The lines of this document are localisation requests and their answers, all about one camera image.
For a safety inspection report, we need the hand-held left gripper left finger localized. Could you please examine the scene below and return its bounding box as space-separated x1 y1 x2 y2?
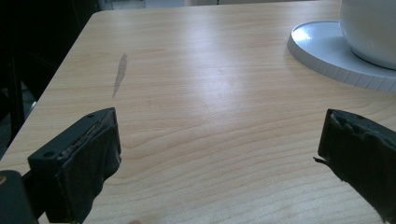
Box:
21 106 122 224

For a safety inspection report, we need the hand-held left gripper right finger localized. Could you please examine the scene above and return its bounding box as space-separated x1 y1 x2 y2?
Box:
313 108 396 224

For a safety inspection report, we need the white stand with round base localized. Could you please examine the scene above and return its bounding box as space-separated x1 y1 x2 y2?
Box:
287 21 396 93

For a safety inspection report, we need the white bowl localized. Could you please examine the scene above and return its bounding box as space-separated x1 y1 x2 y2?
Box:
339 0 396 70

